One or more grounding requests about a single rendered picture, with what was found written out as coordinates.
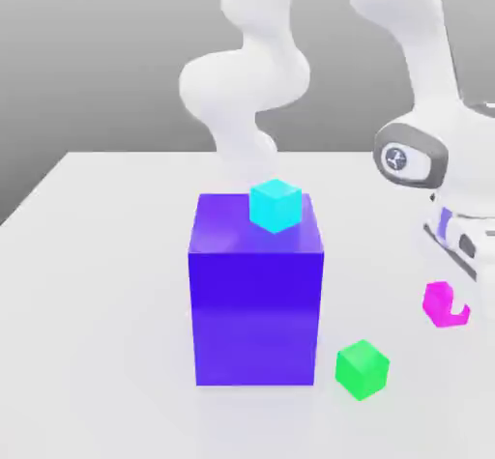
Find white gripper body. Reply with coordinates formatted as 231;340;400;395
419;221;484;294

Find small magenta cube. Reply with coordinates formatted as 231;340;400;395
422;280;472;330

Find small green cube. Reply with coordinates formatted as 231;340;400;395
335;338;391;403

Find small cyan cube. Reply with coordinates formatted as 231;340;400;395
248;178;304;235

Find large purple box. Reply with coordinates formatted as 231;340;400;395
188;192;325;387

